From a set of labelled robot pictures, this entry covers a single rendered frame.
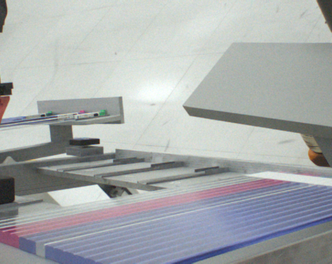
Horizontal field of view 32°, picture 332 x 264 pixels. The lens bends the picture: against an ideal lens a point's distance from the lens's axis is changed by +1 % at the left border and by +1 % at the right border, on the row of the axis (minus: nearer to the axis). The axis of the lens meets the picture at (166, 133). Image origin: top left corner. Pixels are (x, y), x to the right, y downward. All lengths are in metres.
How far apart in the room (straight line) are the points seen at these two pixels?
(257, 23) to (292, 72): 1.51
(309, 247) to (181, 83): 2.28
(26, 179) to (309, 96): 0.60
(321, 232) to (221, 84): 0.94
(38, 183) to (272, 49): 0.67
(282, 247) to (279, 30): 2.26
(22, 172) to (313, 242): 0.69
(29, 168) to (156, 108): 1.66
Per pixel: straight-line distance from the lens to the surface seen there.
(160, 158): 1.11
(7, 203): 0.66
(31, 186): 1.11
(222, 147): 2.25
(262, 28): 2.78
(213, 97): 1.41
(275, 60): 1.40
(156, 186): 0.85
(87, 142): 1.18
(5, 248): 0.54
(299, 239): 0.50
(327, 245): 0.54
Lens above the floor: 1.35
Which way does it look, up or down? 32 degrees down
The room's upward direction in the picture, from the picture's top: 37 degrees counter-clockwise
